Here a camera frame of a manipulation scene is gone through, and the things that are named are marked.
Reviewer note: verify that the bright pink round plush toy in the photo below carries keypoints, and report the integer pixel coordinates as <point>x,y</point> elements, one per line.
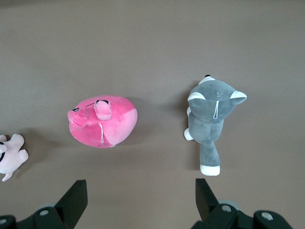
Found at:
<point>119,119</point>

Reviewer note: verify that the grey and white plush cat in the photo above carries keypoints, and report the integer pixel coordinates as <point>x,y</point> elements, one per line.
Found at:
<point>207,119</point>

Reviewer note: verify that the pale pink plush dog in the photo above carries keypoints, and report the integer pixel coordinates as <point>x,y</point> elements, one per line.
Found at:
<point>14,152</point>

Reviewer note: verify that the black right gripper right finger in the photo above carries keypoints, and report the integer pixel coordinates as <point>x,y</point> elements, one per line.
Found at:
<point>206,202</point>

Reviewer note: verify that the table cover sheet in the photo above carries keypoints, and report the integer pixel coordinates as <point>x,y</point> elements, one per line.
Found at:
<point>143,47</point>

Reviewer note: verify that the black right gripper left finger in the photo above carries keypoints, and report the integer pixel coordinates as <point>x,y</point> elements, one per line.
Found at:
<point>71,202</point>

